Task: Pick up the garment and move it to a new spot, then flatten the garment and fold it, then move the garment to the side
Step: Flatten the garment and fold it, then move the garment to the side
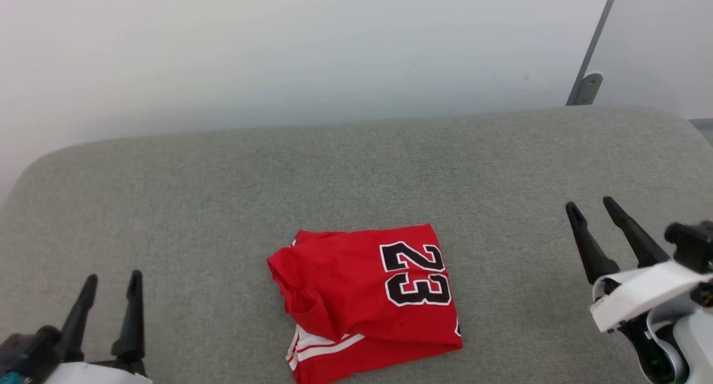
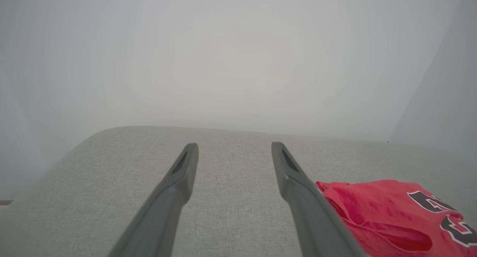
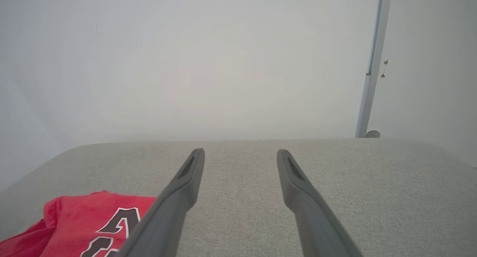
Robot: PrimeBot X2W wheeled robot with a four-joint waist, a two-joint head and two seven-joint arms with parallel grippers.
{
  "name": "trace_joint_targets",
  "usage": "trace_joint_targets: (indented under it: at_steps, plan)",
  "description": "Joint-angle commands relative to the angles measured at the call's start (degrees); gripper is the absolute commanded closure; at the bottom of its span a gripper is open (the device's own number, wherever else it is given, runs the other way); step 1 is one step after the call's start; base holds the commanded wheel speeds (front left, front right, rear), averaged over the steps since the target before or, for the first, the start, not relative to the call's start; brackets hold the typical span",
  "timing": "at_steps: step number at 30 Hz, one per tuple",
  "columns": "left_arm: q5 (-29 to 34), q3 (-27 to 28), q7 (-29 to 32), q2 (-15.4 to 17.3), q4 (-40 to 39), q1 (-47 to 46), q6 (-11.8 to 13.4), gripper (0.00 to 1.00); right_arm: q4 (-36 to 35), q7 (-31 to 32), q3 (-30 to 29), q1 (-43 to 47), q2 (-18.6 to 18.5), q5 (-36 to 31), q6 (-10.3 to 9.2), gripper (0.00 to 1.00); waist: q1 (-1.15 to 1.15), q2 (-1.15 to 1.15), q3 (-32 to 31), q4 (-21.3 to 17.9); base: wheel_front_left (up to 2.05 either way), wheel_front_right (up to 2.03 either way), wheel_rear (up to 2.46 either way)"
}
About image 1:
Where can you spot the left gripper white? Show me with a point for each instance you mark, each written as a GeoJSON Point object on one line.
{"type": "Point", "coordinates": [94, 374]}

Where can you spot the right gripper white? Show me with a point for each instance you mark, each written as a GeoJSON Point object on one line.
{"type": "Point", "coordinates": [640, 295]}

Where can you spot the red Bulls 23 jersey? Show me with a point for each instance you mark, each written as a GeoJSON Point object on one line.
{"type": "Point", "coordinates": [356, 295]}

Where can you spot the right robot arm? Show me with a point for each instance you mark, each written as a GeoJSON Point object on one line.
{"type": "Point", "coordinates": [699, 345]}

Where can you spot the grey fabric sofa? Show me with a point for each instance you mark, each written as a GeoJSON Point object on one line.
{"type": "Point", "coordinates": [334, 178]}

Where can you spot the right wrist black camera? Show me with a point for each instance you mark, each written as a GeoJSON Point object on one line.
{"type": "Point", "coordinates": [693, 244]}

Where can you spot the wrist black camera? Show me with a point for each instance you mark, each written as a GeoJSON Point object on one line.
{"type": "Point", "coordinates": [693, 244]}
{"type": "Point", "coordinates": [28, 350]}

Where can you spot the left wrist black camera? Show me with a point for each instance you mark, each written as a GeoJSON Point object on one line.
{"type": "Point", "coordinates": [28, 350]}

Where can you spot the grey metal rail bracket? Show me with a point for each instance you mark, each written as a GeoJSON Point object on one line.
{"type": "Point", "coordinates": [587, 91]}

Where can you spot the grey metal wall rail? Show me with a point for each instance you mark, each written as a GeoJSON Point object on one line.
{"type": "Point", "coordinates": [593, 38]}

